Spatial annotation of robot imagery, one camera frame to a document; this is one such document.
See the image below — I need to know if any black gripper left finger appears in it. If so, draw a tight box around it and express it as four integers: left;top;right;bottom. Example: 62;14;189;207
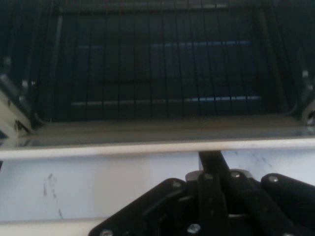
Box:
88;150;223;236

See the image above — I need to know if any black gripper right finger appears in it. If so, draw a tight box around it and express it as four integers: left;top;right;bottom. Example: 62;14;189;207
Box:
209;149;315;236

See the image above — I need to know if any metal wire oven rack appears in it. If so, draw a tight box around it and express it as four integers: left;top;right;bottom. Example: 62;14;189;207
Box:
34;0;300;120

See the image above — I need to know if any oven heating rod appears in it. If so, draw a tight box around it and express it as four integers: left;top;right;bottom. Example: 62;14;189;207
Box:
70;96;262;107

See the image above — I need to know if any metal oven door hinge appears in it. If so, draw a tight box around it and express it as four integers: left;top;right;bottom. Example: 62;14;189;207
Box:
0;56;34;137
299;70;315;126

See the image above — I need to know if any white toaster oven body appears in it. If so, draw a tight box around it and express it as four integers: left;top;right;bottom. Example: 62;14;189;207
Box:
0;0;315;138

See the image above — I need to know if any glass toaster oven door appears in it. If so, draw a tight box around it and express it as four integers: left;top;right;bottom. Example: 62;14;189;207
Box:
0;114;315;161

